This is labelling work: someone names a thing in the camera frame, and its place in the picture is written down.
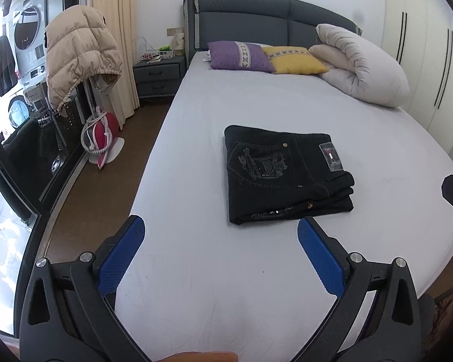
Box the beige puffer jacket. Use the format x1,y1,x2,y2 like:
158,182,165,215
45,5,123,112

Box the dark grey nightstand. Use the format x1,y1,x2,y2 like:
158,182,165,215
132,56,186,101

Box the folded beige duvet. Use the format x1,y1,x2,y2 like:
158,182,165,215
308,24,410,108

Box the dark grey headboard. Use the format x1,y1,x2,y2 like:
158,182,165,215
183,0,362,63

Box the beige curtain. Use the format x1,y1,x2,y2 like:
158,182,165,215
92,0,140,124

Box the purple pillow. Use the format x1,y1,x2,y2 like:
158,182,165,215
208,41,276,74

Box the white wire basket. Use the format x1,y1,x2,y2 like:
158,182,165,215
141,46,182,61

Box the black denim pants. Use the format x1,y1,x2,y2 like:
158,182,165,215
224,125,355,225

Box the white wardrobe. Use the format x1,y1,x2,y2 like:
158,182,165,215
382,0,453,158

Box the person's left hand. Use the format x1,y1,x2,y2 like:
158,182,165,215
159,351,239,362

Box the yellow pillow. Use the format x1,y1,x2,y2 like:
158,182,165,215
262,46,329,75

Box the white washing machine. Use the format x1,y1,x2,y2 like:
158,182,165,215
9,0,48,115

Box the white bed mattress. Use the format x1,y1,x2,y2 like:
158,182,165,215
116,52,453,361

